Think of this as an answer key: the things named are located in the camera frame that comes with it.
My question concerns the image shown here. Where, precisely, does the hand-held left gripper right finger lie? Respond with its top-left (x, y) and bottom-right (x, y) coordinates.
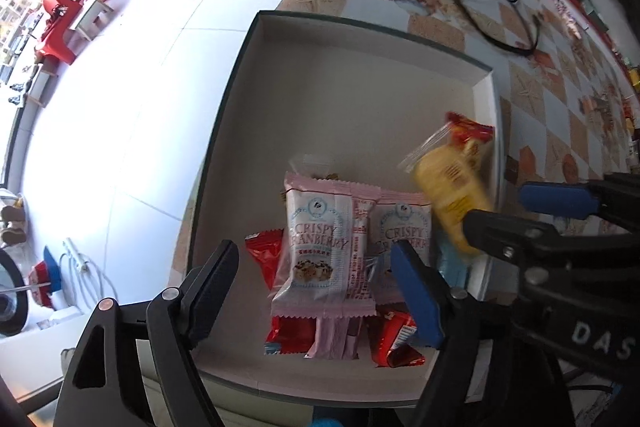
top-left (390, 240), bottom-right (576, 427)

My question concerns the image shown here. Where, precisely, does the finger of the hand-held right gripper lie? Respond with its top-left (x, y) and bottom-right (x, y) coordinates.
top-left (517, 171), bottom-right (640, 236)
top-left (461, 208), bottom-right (573, 288)

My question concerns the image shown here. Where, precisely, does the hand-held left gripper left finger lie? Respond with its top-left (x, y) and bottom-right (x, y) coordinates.
top-left (54, 238), bottom-right (241, 427)

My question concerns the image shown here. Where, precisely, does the light blue snack packet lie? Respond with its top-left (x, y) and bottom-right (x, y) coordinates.
top-left (437, 237), bottom-right (471, 290)

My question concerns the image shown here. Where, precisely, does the red packet with blue print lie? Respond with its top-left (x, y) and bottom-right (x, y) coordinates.
top-left (367, 307), bottom-right (427, 368)

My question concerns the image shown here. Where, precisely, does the plain red snack packet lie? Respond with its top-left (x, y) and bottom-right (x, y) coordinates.
top-left (244, 229), bottom-right (318, 355)

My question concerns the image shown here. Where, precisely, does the pink white snack packet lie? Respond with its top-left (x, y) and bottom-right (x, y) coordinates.
top-left (372, 188), bottom-right (433, 308)
top-left (270, 172), bottom-right (378, 320)

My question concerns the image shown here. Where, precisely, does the yellow snack packet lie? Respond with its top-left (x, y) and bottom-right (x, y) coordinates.
top-left (397, 122), bottom-right (496, 258)

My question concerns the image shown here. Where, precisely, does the clear pink packet dark stick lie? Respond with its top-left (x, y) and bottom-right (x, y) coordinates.
top-left (305, 314), bottom-right (363, 360)

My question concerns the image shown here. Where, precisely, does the red packet with gold print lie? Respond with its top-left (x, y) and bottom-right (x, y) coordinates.
top-left (445, 111), bottom-right (496, 158)

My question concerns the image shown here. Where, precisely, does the white shallow box dark rim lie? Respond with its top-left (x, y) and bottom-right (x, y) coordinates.
top-left (187, 9), bottom-right (503, 408)

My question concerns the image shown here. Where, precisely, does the pale leather seat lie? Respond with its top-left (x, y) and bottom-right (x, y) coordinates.
top-left (140, 347), bottom-right (371, 427)

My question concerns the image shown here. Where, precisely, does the white power strip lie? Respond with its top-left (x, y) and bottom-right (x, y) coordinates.
top-left (61, 238), bottom-right (91, 270)

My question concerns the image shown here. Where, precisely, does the red white blue toy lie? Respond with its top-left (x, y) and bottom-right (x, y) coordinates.
top-left (27, 247), bottom-right (63, 308)

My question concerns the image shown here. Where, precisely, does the black white round appliance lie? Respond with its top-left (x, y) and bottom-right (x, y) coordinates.
top-left (0, 249), bottom-right (28, 337)

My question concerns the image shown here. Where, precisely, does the pair of slippers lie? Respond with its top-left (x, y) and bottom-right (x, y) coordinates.
top-left (0, 192), bottom-right (28, 248)

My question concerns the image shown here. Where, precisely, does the small wooden stool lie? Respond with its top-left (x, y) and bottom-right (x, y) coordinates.
top-left (10, 67), bottom-right (58, 108)

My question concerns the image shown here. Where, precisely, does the small white stool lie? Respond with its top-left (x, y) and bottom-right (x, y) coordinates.
top-left (70, 0), bottom-right (115, 42)

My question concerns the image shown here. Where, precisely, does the red plastic stool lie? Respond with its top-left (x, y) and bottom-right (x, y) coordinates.
top-left (35, 0), bottom-right (83, 66)

